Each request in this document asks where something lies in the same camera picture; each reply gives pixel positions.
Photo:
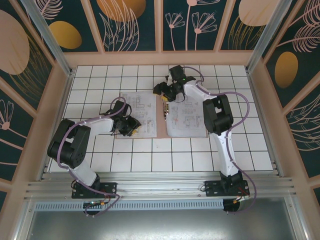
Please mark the white printed paper sheet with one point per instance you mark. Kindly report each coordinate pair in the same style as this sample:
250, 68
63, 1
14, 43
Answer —
145, 105
187, 120

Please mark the brown paper folder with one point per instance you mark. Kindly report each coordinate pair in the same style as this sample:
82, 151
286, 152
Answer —
160, 122

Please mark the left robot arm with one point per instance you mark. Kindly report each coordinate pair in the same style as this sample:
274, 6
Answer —
67, 147

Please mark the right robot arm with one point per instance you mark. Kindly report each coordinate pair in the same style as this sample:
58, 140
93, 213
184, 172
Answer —
217, 117

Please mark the grey metal panel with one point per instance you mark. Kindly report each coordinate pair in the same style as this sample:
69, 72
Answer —
160, 225

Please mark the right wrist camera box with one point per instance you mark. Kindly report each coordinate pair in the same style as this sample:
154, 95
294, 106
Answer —
170, 80

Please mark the aluminium mounting rail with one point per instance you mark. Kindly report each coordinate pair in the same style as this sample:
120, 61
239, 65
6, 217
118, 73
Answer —
160, 182

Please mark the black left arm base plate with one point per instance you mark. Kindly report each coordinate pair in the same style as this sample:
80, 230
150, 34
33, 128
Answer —
110, 187

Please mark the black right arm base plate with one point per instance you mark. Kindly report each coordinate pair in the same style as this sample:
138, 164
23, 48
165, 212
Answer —
212, 188

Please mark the aluminium frame post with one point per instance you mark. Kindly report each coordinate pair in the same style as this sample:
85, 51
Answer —
47, 30
267, 30

